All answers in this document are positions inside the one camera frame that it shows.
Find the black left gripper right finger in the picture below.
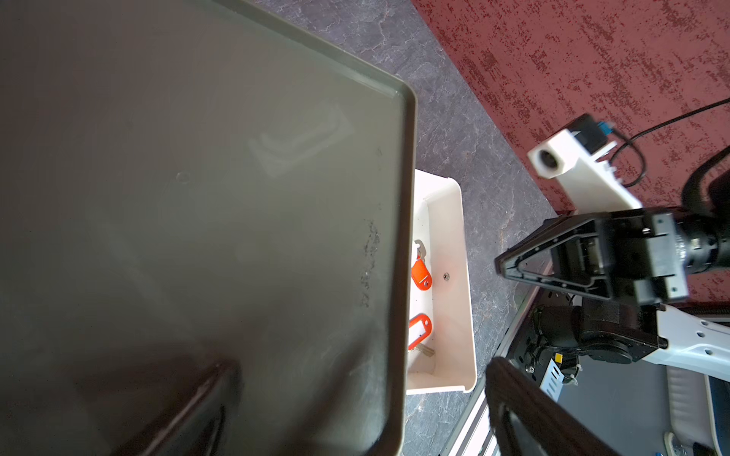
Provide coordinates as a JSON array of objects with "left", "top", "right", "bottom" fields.
[{"left": 485, "top": 357, "right": 616, "bottom": 455}]

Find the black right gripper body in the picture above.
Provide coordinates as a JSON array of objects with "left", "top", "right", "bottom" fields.
[{"left": 551, "top": 209, "right": 689, "bottom": 305}]

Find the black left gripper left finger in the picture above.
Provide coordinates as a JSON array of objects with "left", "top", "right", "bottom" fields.
[{"left": 111, "top": 360, "right": 243, "bottom": 455}]

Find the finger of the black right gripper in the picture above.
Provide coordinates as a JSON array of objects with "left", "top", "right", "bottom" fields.
[{"left": 494, "top": 215, "right": 613, "bottom": 300}]

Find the white drawer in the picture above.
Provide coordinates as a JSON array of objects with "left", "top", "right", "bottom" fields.
[{"left": 406, "top": 170, "right": 477, "bottom": 395}]

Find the silver key red tag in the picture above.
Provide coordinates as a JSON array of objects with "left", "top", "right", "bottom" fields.
[
  {"left": 411, "top": 239, "right": 433, "bottom": 292},
  {"left": 408, "top": 313, "right": 435, "bottom": 357}
]

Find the olive three-drawer desk organizer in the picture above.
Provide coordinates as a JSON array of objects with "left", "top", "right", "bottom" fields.
[{"left": 1, "top": 1, "right": 417, "bottom": 455}]

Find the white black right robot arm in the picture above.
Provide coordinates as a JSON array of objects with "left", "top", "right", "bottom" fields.
[{"left": 495, "top": 150, "right": 729, "bottom": 380}]

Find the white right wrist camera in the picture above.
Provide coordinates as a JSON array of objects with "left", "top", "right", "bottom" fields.
[{"left": 528, "top": 114, "right": 643, "bottom": 214}]

